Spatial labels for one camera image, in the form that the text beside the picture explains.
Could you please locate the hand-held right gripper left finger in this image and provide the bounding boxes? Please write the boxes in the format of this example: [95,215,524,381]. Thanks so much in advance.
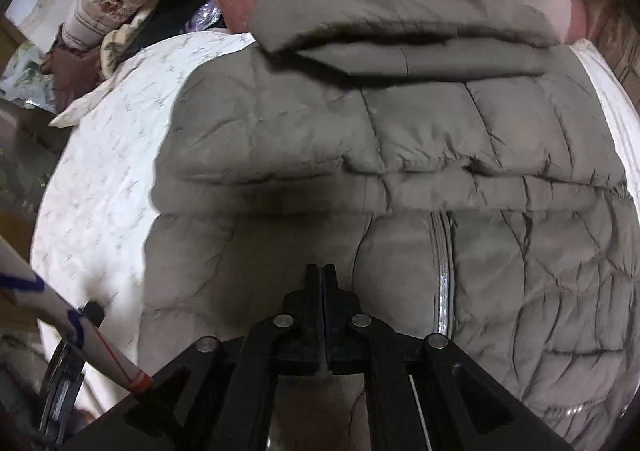
[65,263,325,451]

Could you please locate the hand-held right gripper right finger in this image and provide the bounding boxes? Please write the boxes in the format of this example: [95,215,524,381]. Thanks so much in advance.
[323,264,576,451]

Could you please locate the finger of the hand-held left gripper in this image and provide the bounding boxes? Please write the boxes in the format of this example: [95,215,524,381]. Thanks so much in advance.
[79,301,107,329]

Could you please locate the grey puffer jacket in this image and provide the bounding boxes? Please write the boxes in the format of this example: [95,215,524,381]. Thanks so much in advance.
[137,0,640,448]

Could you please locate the white patterned bed sheet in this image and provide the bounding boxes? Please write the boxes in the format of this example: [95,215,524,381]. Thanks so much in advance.
[30,31,640,414]

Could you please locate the green printed bag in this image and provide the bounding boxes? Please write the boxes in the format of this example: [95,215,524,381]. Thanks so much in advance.
[0,42,57,108]

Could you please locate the yellow floral cloth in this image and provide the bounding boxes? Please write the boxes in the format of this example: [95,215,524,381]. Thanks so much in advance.
[99,10,157,78]

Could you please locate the purple plastic bag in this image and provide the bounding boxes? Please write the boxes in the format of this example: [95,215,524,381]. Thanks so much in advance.
[186,0,227,34]

